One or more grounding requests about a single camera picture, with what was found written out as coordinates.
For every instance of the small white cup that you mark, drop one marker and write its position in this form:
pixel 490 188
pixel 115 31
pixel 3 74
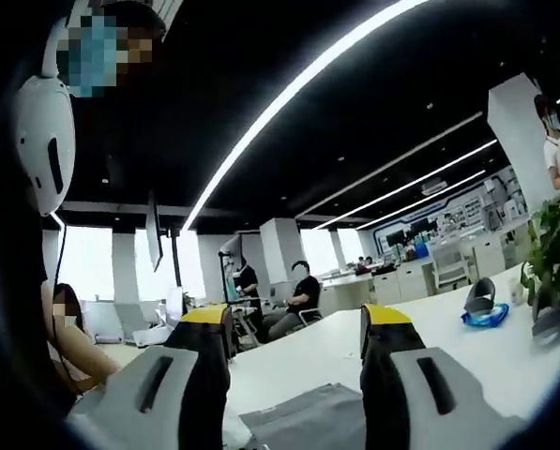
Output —
pixel 518 290

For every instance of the grey towel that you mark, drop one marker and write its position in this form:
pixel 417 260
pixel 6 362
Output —
pixel 303 417

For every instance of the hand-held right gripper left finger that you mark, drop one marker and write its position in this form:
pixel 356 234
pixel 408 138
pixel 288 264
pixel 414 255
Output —
pixel 204 375

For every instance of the hanging black monitor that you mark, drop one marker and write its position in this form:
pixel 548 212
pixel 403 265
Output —
pixel 154 234

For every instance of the black monitor pole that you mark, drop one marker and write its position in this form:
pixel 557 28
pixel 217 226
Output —
pixel 177 262

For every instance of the grey curved object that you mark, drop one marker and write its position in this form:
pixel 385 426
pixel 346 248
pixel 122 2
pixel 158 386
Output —
pixel 483 290

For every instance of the white mesh office chair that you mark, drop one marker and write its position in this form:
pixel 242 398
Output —
pixel 450 265

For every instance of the white desk monitor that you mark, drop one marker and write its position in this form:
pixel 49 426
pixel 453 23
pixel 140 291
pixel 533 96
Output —
pixel 174 304

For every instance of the white worn device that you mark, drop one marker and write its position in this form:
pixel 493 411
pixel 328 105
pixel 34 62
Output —
pixel 45 140

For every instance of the blue container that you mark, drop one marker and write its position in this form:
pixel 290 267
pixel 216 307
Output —
pixel 422 250

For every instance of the white table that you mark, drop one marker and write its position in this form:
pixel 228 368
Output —
pixel 472 347

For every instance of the long ceiling light strip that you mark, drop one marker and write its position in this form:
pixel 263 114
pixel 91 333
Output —
pixel 244 140

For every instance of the ceiling air conditioner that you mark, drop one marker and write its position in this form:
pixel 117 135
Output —
pixel 434 188

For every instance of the black tripod stand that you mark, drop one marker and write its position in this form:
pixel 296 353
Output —
pixel 228 246

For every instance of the potted green plant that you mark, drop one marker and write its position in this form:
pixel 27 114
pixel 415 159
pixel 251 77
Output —
pixel 556 244

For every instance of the white office cabinets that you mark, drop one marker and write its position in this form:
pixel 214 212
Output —
pixel 401 281

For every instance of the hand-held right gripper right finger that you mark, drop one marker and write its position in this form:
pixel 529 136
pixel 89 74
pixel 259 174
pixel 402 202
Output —
pixel 382 384

